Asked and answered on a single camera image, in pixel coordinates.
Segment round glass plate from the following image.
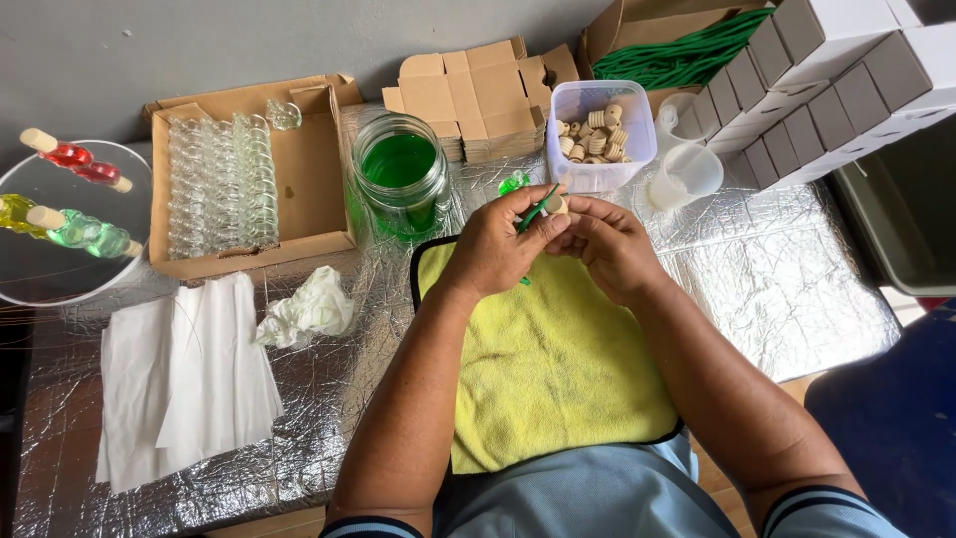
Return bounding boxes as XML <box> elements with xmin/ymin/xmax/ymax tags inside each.
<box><xmin>0</xmin><ymin>139</ymin><xmax>155</xmax><ymax>308</ymax></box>

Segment yellow filled bottle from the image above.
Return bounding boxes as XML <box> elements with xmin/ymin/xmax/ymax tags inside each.
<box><xmin>0</xmin><ymin>193</ymin><xmax>49</xmax><ymax>242</ymax></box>

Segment person's left hand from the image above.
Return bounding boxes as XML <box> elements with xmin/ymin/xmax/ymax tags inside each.
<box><xmin>439</xmin><ymin>183</ymin><xmax>575</xmax><ymax>301</ymax></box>

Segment pile of white paper napkins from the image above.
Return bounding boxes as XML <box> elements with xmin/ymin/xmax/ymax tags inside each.
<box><xmin>95</xmin><ymin>272</ymin><xmax>285</xmax><ymax>496</ymax></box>

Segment shallow cardboard tray box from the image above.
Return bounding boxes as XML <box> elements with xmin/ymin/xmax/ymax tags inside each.
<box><xmin>142</xmin><ymin>72</ymin><xmax>364</xmax><ymax>282</ymax></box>

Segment stack of flat cardboard boxes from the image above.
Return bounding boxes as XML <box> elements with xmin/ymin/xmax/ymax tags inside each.
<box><xmin>381</xmin><ymin>36</ymin><xmax>581</xmax><ymax>164</ymax></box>

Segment heap of ribbed wooden corks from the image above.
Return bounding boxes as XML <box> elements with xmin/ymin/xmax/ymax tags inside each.
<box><xmin>556</xmin><ymin>104</ymin><xmax>633</xmax><ymax>165</ymax></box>

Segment yellow microfiber cloth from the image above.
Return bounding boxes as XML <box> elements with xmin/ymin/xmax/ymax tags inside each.
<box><xmin>409</xmin><ymin>235</ymin><xmax>685</xmax><ymax>476</ymax></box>

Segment crumpled white tissue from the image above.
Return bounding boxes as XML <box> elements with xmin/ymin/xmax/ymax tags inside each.
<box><xmin>255</xmin><ymin>265</ymin><xmax>357</xmax><ymax>351</ymax></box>

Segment stack of white boxes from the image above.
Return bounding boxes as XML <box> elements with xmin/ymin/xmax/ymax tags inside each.
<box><xmin>692</xmin><ymin>0</ymin><xmax>956</xmax><ymax>191</ymax></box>

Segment green filled corked bottle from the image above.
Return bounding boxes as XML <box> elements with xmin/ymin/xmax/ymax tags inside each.
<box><xmin>86</xmin><ymin>222</ymin><xmax>143</xmax><ymax>260</ymax></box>
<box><xmin>26</xmin><ymin>205</ymin><xmax>100</xmax><ymax>250</ymax></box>

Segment dark blue seat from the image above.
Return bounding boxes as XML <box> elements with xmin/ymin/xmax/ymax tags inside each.
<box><xmin>804</xmin><ymin>299</ymin><xmax>956</xmax><ymax>538</ymax></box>

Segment person's light blue shirt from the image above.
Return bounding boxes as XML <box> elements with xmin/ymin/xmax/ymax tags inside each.
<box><xmin>320</xmin><ymin>429</ymin><xmax>908</xmax><ymax>538</ymax></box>

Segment person's right hand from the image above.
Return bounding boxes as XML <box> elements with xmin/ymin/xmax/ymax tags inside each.
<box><xmin>544</xmin><ymin>196</ymin><xmax>669</xmax><ymax>307</ymax></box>

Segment silver foil mat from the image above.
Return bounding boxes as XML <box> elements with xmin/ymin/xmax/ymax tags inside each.
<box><xmin>13</xmin><ymin>103</ymin><xmax>903</xmax><ymax>538</ymax></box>

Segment clear plastic measuring cup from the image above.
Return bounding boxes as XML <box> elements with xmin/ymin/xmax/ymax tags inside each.
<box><xmin>646</xmin><ymin>142</ymin><xmax>725</xmax><ymax>212</ymax></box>
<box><xmin>655</xmin><ymin>93</ymin><xmax>711</xmax><ymax>150</ymax></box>

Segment red filled corked bottle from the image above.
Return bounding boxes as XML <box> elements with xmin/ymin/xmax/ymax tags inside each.
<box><xmin>19</xmin><ymin>128</ymin><xmax>95</xmax><ymax>170</ymax></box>
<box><xmin>73</xmin><ymin>160</ymin><xmax>134</xmax><ymax>194</ymax></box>

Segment rows of empty glass bottles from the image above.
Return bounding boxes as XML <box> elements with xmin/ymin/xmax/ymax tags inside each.
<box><xmin>166</xmin><ymin>112</ymin><xmax>280</xmax><ymax>261</ymax></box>

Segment green wick cord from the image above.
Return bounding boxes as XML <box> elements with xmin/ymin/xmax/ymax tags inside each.
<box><xmin>517</xmin><ymin>184</ymin><xmax>561</xmax><ymax>287</ymax></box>

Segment glass jar of green liquid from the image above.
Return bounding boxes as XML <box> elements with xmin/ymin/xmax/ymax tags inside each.
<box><xmin>351</xmin><ymin>114</ymin><xmax>454</xmax><ymax>243</ymax></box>

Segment bundle of green cords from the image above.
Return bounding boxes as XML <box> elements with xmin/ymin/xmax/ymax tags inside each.
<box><xmin>592</xmin><ymin>7</ymin><xmax>778</xmax><ymax>92</ymax></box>

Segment single empty glass bottle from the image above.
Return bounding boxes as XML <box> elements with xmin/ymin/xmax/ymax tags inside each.
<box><xmin>266</xmin><ymin>99</ymin><xmax>303</xmax><ymax>132</ymax></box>

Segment grey plastic bin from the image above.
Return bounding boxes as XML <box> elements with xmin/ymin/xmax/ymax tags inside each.
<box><xmin>829</xmin><ymin>112</ymin><xmax>956</xmax><ymax>298</ymax></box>

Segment clear plastic tub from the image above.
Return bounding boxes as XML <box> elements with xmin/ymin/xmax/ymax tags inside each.
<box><xmin>547</xmin><ymin>80</ymin><xmax>658</xmax><ymax>194</ymax></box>

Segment open cardboard carton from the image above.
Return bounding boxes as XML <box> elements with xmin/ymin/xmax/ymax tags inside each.
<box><xmin>577</xmin><ymin>0</ymin><xmax>778</xmax><ymax>94</ymax></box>

